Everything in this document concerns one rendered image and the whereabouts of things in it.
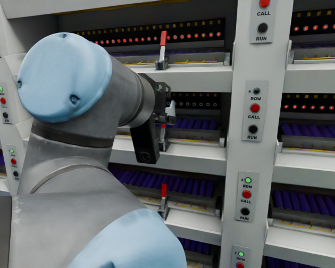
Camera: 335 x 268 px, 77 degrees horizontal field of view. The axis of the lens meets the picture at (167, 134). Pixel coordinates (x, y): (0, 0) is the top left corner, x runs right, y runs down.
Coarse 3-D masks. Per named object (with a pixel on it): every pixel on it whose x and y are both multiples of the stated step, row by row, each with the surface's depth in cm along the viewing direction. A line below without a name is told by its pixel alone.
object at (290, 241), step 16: (272, 192) 61; (288, 192) 60; (304, 192) 58; (320, 192) 57; (272, 208) 54; (288, 208) 54; (304, 208) 54; (320, 208) 54; (272, 224) 52; (288, 224) 51; (304, 224) 52; (320, 224) 50; (272, 240) 49; (288, 240) 49; (304, 240) 48; (320, 240) 48; (272, 256) 50; (288, 256) 48; (304, 256) 47; (320, 256) 46
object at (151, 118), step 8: (152, 112) 39; (152, 120) 39; (136, 128) 40; (144, 128) 39; (152, 128) 40; (136, 136) 41; (144, 136) 40; (152, 136) 40; (136, 144) 42; (144, 144) 41; (152, 144) 40; (136, 152) 43; (144, 152) 42; (152, 152) 41; (144, 160) 43; (152, 160) 42
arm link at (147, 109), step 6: (144, 78) 33; (144, 84) 30; (150, 90) 32; (150, 96) 32; (144, 102) 30; (150, 102) 32; (144, 108) 31; (150, 108) 33; (138, 114) 30; (144, 114) 32; (150, 114) 34; (138, 120) 32; (144, 120) 33; (126, 126) 32; (132, 126) 33
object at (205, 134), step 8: (120, 128) 61; (128, 128) 60; (160, 128) 58; (168, 128) 58; (176, 128) 57; (128, 136) 59; (160, 136) 58; (168, 136) 58; (176, 136) 57; (184, 136) 56; (192, 136) 55; (200, 136) 55; (208, 136) 54; (216, 136) 54
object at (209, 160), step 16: (176, 112) 66; (192, 112) 65; (208, 112) 63; (224, 128) 60; (128, 144) 57; (176, 144) 55; (224, 144) 52; (112, 160) 57; (128, 160) 56; (160, 160) 52; (176, 160) 51; (192, 160) 50; (208, 160) 48; (224, 160) 47
